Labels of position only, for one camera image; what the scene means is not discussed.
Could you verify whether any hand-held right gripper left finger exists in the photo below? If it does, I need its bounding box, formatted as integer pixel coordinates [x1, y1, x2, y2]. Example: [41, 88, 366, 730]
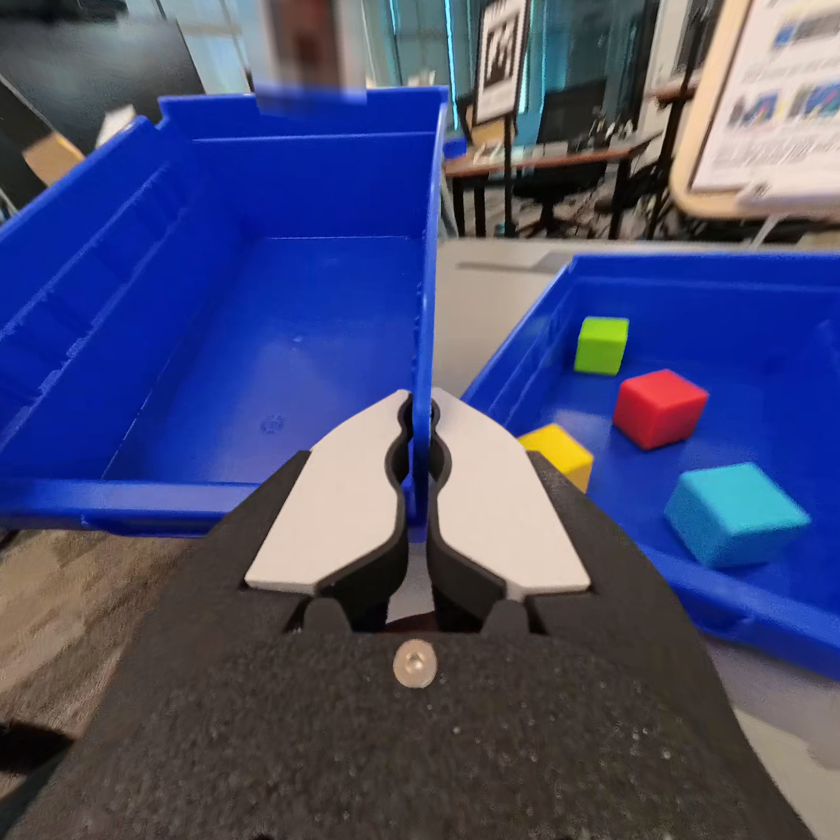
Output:
[244, 388, 412, 634]

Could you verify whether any red cube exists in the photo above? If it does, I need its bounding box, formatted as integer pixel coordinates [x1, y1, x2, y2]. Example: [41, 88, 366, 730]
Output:
[613, 369, 710, 451]

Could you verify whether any black screen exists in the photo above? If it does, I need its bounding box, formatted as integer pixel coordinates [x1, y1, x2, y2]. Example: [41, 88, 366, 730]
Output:
[0, 20, 204, 155]

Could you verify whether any green cube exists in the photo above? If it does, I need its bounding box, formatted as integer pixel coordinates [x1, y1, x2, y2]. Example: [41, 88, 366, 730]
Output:
[574, 316, 630, 376]

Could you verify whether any brown table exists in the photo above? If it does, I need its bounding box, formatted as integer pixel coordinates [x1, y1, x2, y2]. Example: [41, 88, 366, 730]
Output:
[445, 141, 651, 238]

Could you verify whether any printed instruction sheet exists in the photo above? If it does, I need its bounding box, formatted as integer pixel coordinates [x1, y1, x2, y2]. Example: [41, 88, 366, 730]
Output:
[692, 0, 840, 198]

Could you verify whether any cyan cube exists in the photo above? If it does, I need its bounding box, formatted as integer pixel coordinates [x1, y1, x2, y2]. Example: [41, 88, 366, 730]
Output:
[664, 462, 811, 569]

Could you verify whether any yellow cube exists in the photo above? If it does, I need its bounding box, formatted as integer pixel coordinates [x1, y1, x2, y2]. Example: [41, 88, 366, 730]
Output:
[518, 423, 595, 493]

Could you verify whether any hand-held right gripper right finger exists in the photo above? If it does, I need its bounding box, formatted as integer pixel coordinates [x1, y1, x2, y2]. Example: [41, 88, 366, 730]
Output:
[425, 387, 593, 634]

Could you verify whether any grey desk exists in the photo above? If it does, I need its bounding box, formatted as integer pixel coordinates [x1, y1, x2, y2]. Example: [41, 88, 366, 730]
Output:
[387, 238, 840, 840]

